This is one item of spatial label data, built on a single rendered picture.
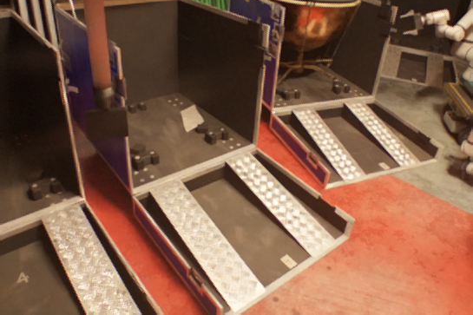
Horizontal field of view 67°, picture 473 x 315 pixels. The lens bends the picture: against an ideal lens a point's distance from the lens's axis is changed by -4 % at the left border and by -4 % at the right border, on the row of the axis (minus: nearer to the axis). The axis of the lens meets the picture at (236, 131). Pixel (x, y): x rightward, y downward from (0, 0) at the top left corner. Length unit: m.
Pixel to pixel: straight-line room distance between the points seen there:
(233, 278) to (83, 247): 0.70
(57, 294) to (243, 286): 0.82
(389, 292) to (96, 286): 1.33
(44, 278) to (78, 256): 0.18
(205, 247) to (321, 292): 0.58
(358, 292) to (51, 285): 1.40
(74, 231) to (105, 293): 0.36
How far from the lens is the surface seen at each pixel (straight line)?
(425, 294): 2.08
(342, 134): 3.06
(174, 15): 2.92
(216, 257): 1.86
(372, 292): 1.98
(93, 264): 1.85
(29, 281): 1.97
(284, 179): 2.33
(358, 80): 3.63
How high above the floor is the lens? 1.47
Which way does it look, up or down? 30 degrees down
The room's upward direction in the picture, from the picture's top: 4 degrees clockwise
